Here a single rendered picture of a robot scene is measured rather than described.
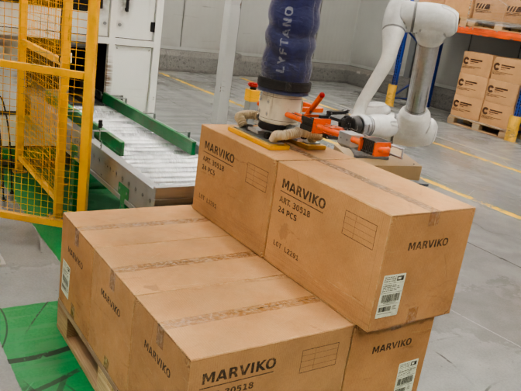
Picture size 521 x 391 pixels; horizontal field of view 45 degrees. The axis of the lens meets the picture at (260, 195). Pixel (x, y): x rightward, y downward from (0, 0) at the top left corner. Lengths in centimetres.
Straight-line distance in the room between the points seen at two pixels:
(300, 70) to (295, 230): 67
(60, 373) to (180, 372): 93
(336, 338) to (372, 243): 33
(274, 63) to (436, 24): 77
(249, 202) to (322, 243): 46
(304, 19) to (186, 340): 135
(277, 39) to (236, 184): 61
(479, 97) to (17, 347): 921
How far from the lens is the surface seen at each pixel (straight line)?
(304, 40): 258
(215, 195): 275
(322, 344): 205
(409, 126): 321
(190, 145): 388
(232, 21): 627
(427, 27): 294
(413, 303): 218
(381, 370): 233
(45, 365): 274
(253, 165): 249
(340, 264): 212
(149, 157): 378
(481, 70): 1102
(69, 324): 285
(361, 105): 284
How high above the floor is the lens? 149
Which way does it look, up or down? 17 degrees down
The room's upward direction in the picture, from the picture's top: 8 degrees clockwise
